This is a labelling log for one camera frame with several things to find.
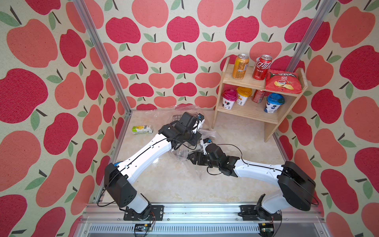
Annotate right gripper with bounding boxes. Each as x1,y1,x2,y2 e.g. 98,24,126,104
188,150,219,169

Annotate clear plastic vacuum bag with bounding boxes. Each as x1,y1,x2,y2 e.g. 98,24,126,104
158,106,223,179

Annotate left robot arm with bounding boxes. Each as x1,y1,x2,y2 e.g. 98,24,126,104
104,112,205,219

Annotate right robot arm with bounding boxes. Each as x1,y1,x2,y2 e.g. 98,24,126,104
187,143,317,218

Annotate red chips bag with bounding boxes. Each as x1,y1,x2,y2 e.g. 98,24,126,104
265,70,302,94

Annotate green white drink carton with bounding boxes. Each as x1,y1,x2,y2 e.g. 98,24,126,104
132,125,154,135

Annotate pink lid cup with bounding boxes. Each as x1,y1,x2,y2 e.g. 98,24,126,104
222,89,238,110

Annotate wooden two-tier shelf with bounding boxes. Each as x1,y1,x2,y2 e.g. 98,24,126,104
212,57,308,142

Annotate yellow lid cup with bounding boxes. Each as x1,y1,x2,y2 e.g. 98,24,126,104
236,87,252,106

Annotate red can lower shelf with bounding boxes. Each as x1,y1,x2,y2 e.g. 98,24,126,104
252,90,265,103

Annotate orange drink can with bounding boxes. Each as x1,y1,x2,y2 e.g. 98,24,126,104
232,54,249,80

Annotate blue lid cup on shelf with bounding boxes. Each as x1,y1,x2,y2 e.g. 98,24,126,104
264,93,285,114

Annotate red cola can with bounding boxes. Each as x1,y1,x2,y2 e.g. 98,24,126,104
253,55,272,81

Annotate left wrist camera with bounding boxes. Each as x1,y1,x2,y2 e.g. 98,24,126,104
196,114,205,126

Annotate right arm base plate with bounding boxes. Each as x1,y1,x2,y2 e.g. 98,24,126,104
238,205,281,222

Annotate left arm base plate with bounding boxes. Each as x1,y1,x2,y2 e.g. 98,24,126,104
123,204,164,221

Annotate aluminium front rail frame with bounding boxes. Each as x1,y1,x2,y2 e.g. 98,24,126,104
73,202,332,237

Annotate right aluminium corner post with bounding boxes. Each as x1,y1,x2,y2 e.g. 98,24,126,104
286,1,338,72

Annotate aluminium corner post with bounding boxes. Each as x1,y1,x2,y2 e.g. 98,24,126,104
286,1,338,72
73,0,132,116

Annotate left aluminium corner post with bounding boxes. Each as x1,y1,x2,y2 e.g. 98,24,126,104
73,0,132,116

